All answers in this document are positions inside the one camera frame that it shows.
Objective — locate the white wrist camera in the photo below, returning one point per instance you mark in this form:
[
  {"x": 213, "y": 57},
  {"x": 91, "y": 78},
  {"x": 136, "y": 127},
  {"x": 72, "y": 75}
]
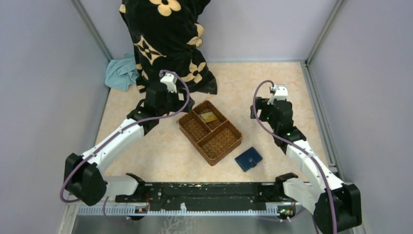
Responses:
[
  {"x": 279, "y": 92},
  {"x": 170, "y": 81}
]

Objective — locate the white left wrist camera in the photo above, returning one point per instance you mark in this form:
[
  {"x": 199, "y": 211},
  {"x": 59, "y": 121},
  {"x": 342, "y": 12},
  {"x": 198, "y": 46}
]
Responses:
[{"x": 170, "y": 81}]

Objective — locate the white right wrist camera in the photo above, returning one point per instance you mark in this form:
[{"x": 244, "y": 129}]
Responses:
[{"x": 279, "y": 92}]

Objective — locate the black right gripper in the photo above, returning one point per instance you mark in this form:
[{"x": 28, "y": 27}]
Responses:
[{"x": 262, "y": 105}]

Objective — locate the black floral blanket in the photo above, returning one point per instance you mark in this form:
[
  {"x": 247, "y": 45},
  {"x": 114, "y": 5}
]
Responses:
[{"x": 166, "y": 35}]

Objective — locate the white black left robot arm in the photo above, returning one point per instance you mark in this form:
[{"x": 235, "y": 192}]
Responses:
[{"x": 84, "y": 174}]

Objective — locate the brown woven divided basket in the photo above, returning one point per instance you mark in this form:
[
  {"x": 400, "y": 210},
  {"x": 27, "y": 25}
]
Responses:
[{"x": 213, "y": 140}]

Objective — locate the navy blue card holder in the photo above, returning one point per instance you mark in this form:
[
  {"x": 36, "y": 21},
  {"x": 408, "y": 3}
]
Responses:
[{"x": 248, "y": 159}]

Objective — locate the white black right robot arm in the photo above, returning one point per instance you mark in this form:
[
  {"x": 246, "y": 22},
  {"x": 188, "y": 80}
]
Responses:
[{"x": 334, "y": 205}]

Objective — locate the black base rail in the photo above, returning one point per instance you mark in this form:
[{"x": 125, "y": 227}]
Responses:
[{"x": 155, "y": 191}]

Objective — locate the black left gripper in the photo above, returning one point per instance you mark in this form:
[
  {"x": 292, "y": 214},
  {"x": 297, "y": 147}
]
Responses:
[{"x": 158, "y": 93}]

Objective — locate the light blue cloth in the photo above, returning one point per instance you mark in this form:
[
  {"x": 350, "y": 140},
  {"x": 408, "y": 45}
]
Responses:
[{"x": 121, "y": 73}]

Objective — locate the gold card in basket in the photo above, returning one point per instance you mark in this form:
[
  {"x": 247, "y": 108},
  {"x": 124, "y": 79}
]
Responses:
[{"x": 208, "y": 117}]

